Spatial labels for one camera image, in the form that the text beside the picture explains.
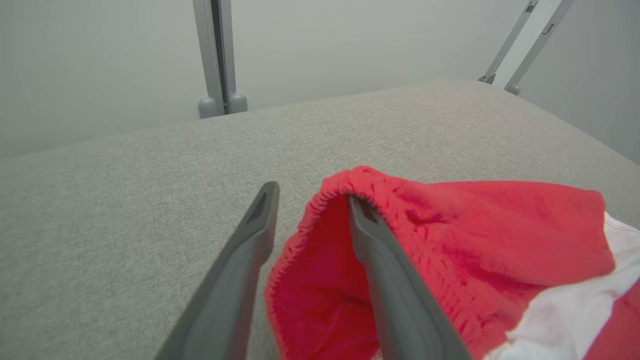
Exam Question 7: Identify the grey slanted metal rod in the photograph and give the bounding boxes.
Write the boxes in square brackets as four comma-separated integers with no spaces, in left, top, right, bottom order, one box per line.
[478,0,540,85]
[504,0,576,96]

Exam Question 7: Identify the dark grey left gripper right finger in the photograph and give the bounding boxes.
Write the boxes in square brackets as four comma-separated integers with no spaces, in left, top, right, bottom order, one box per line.
[347,195,474,360]

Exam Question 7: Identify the grey partition post with slot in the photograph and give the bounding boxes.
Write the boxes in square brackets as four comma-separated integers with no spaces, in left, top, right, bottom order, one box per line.
[193,0,248,120]

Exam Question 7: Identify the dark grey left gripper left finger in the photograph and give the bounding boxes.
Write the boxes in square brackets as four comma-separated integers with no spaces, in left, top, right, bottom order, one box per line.
[155,181,280,360]

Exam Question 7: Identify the red white-trimmed shorts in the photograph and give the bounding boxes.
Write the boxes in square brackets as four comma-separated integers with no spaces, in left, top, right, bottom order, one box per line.
[264,165,640,360]

